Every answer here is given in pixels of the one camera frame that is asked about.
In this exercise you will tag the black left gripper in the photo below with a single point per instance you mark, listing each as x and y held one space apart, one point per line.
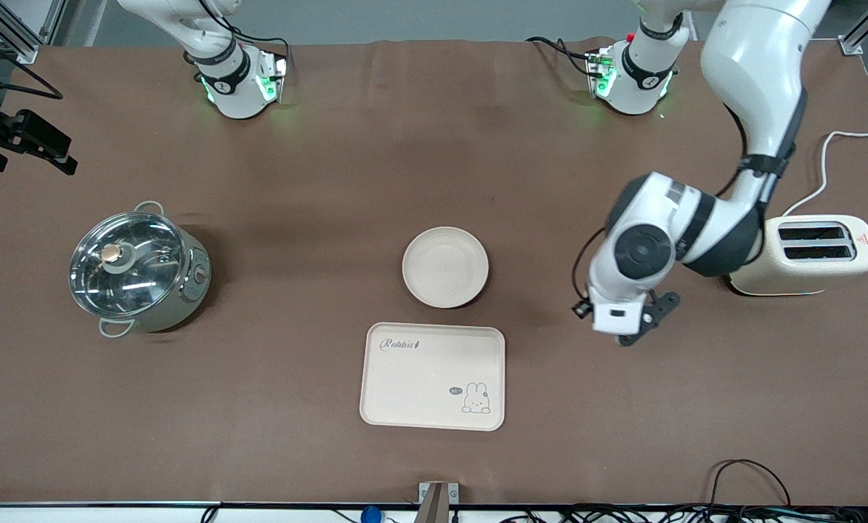
577 307

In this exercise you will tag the cream round plate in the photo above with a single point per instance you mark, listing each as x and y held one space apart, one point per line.
444 267

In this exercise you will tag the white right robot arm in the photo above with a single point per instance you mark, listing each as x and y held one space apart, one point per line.
237 94

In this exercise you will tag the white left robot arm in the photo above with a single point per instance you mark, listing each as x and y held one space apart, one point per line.
753 58

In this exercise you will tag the cream rabbit print tray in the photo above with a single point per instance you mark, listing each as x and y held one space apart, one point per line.
419 385

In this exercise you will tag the glass pot lid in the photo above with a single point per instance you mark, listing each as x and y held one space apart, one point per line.
143 283

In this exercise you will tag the brown table mat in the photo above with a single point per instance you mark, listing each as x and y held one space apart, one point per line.
477 145

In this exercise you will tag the steel cooking pot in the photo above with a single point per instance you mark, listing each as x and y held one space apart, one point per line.
187 298

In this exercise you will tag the cream two-slot toaster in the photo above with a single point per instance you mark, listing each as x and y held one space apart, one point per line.
804 272

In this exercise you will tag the blue round knob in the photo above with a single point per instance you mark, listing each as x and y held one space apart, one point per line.
370 516

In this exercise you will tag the grey metal camera bracket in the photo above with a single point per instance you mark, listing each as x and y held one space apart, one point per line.
438 501

